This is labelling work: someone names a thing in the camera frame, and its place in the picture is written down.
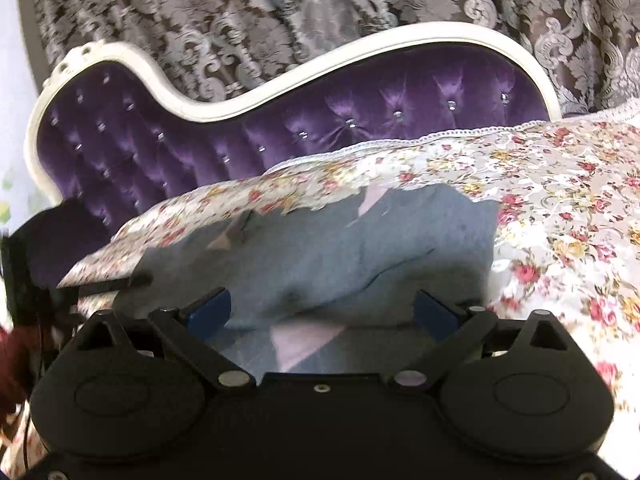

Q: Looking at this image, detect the grey damask curtain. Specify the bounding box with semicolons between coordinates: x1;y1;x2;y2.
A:
32;0;639;114

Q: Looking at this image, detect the purple tufted velvet sofa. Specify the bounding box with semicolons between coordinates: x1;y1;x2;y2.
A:
24;20;563;281

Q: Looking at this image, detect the floral quilted bedspread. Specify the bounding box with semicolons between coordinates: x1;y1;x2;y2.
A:
68;101;639;474

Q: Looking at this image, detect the grey argyle knit sweater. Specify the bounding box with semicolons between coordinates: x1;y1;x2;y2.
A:
113;184;499;376

